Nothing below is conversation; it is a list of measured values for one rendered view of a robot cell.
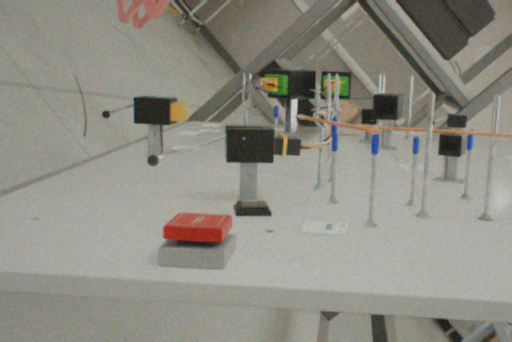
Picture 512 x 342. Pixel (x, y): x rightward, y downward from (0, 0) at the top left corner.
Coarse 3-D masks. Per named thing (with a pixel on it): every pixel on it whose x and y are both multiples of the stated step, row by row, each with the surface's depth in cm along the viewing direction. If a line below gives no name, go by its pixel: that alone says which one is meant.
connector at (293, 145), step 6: (276, 138) 78; (288, 138) 79; (294, 138) 79; (276, 144) 78; (282, 144) 78; (288, 144) 78; (294, 144) 78; (300, 144) 79; (276, 150) 78; (288, 150) 78; (294, 150) 79
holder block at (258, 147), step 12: (228, 132) 76; (240, 132) 76; (252, 132) 77; (264, 132) 77; (228, 144) 76; (240, 144) 77; (252, 144) 77; (264, 144) 77; (228, 156) 77; (240, 156) 77; (252, 156) 77; (264, 156) 77
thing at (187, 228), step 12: (180, 216) 57; (192, 216) 58; (204, 216) 58; (216, 216) 58; (228, 216) 58; (168, 228) 54; (180, 228) 54; (192, 228) 54; (204, 228) 54; (216, 228) 54; (228, 228) 57; (180, 240) 55; (192, 240) 55; (204, 240) 54; (216, 240) 54
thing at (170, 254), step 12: (168, 240) 56; (228, 240) 57; (168, 252) 54; (180, 252) 54; (192, 252) 54; (204, 252) 54; (216, 252) 54; (228, 252) 56; (168, 264) 54; (180, 264) 54; (192, 264) 54; (204, 264) 54; (216, 264) 54
